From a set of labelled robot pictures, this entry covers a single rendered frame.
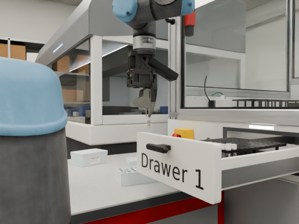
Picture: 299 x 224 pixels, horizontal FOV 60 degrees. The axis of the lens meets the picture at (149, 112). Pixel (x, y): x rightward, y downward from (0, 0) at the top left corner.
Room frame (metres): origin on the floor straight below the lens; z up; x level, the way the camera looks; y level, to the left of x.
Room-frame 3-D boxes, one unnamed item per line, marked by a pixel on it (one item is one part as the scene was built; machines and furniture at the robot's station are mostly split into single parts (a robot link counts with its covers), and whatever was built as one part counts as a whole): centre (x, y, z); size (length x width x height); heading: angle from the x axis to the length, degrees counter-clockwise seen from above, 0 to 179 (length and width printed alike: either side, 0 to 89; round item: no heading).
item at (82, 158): (1.09, 0.25, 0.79); 0.13 x 0.09 x 0.05; 137
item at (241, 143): (0.70, -0.22, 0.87); 0.22 x 0.18 x 0.06; 122
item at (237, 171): (0.70, -0.23, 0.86); 0.40 x 0.26 x 0.06; 122
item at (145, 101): (0.83, 0.01, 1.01); 0.06 x 0.03 x 0.09; 111
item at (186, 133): (1.03, -0.13, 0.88); 0.07 x 0.05 x 0.07; 32
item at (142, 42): (0.85, 0.02, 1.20); 0.08 x 0.08 x 0.05
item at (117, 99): (2.39, 0.29, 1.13); 1.78 x 1.14 x 0.45; 32
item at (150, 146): (0.58, -0.03, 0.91); 0.07 x 0.04 x 0.01; 32
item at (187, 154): (0.59, -0.05, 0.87); 0.29 x 0.02 x 0.11; 32
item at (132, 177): (0.83, 0.04, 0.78); 0.12 x 0.08 x 0.04; 111
